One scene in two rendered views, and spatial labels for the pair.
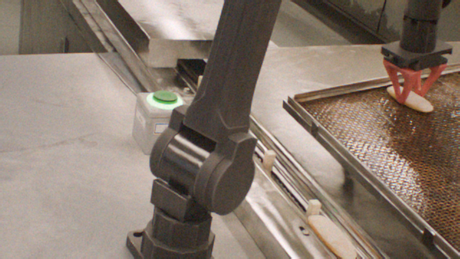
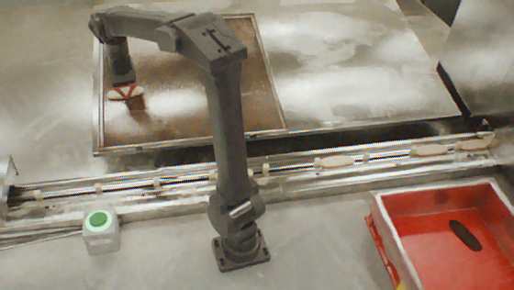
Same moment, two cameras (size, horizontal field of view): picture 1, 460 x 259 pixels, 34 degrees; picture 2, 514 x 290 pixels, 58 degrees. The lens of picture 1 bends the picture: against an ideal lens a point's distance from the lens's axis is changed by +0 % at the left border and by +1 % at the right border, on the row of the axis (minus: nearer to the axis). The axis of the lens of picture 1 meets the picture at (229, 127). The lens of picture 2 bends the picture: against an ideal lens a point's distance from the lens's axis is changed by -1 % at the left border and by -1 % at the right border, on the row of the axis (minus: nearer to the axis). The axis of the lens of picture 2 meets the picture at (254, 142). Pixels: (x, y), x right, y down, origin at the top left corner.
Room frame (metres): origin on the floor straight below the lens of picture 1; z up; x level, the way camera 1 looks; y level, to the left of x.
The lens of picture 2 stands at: (0.61, 0.62, 1.74)
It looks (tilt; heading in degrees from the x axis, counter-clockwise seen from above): 44 degrees down; 283
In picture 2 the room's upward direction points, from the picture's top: 4 degrees clockwise
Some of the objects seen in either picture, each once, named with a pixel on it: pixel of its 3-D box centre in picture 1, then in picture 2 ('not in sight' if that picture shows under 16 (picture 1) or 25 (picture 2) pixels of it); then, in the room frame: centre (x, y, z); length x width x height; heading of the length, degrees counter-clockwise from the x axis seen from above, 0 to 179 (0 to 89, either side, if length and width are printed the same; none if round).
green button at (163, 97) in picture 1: (164, 100); (98, 220); (1.07, 0.11, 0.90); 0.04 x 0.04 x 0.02
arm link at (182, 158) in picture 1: (196, 175); (234, 215); (0.78, 0.03, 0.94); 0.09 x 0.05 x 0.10; 145
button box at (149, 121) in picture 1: (161, 132); (103, 234); (1.07, 0.11, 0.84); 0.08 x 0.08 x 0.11; 28
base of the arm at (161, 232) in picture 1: (178, 237); (240, 240); (0.76, 0.04, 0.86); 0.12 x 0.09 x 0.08; 34
